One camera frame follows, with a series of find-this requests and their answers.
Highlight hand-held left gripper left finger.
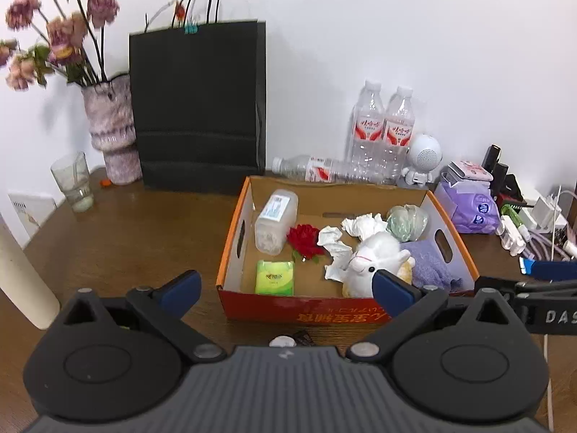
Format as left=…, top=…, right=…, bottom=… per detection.
left=62, top=270, right=227, bottom=364

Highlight orange cardboard box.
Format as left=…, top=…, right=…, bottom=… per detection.
left=215, top=175, right=480, bottom=326

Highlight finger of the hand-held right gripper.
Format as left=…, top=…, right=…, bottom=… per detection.
left=475, top=276, right=577, bottom=299
left=528, top=259, right=577, bottom=281

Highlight white charger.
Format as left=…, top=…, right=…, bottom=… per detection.
left=531, top=193, right=565, bottom=232

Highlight clear cotton swab container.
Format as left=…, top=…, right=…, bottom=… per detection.
left=254, top=189, right=300, bottom=255

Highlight black paper bag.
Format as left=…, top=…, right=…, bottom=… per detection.
left=128, top=0, right=267, bottom=196

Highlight white round robot speaker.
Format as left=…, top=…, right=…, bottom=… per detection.
left=402, top=134, right=444, bottom=189

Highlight white and yellow plush toy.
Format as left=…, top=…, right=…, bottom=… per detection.
left=341, top=230, right=416, bottom=299

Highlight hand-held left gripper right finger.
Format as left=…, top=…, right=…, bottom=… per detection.
left=346, top=269, right=513, bottom=364

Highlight white tissue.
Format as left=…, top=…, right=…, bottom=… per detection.
left=341, top=212, right=389, bottom=240
left=316, top=226, right=353, bottom=281

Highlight pink printed small box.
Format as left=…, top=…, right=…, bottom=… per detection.
left=445, top=159, right=495, bottom=184

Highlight white cord bag handle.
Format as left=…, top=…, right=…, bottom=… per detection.
left=145, top=1, right=186, bottom=33

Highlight purple wet wipes pack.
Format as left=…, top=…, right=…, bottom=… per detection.
left=439, top=181, right=501, bottom=235

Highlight pale green bag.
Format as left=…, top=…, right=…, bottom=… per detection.
left=386, top=204, right=430, bottom=243

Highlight green tissue packet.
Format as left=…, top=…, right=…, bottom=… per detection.
left=254, top=260, right=295, bottom=297

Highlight pink mottled vase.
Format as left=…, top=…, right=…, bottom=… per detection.
left=80, top=71, right=144, bottom=186

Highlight clear water bottle red label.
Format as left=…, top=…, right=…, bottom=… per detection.
left=346, top=79, right=387, bottom=176
left=383, top=85, right=416, bottom=182
left=271, top=154, right=398, bottom=186

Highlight clear glass cup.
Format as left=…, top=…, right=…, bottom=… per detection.
left=50, top=150, right=96, bottom=213

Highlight cream thermos bottle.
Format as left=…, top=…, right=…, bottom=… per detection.
left=0, top=215, right=61, bottom=330

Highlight purple fuzzy cloth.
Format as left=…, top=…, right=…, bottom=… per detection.
left=400, top=240, right=465, bottom=292

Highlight white charger and cables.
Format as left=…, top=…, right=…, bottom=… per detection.
left=495, top=215, right=531, bottom=256

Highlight white card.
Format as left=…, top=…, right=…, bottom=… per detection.
left=8, top=191, right=58, bottom=241

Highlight dried pink flowers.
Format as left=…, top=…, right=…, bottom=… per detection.
left=0, top=0, right=120, bottom=92

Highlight red fabric rose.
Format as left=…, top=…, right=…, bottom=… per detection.
left=286, top=224, right=326, bottom=263

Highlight purple cable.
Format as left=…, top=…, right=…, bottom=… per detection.
left=527, top=229, right=565, bottom=261

